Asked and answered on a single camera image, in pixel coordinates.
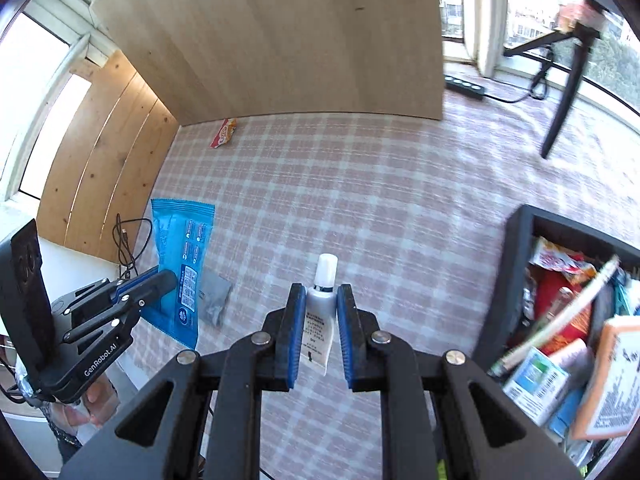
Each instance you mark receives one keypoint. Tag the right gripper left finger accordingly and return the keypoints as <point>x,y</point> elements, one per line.
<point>199,416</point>

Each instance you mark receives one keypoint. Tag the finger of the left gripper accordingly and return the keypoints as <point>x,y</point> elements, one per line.
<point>122,286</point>
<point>102,307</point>

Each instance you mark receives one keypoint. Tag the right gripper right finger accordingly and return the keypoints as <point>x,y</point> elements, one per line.
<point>441,409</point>

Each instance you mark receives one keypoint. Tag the blue plastic package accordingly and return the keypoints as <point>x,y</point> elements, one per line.
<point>182,231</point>

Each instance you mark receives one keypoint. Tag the white cream tube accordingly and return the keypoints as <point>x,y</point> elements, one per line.
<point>320,315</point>

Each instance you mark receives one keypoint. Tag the white blue product card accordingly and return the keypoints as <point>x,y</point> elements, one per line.
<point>535,385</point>

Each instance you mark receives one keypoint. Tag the orange white tissue pack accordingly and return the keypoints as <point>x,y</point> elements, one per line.
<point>610,405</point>

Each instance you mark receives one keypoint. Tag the person's left hand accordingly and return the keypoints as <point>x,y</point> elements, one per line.
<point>97,405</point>

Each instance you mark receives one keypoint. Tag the black storage box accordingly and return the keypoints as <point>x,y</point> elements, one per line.
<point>528,227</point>

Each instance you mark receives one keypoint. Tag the pine plank side board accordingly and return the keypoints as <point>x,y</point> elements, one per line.
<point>107,163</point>

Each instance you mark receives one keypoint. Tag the small red snack packet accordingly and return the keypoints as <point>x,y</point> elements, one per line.
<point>224,133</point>

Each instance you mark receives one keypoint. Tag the pink plaid tablecloth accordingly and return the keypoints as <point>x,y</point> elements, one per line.
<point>414,210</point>

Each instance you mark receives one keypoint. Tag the light oak back board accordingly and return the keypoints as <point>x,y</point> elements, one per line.
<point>214,59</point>

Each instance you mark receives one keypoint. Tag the black power strip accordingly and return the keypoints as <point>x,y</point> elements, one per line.
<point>465,88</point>

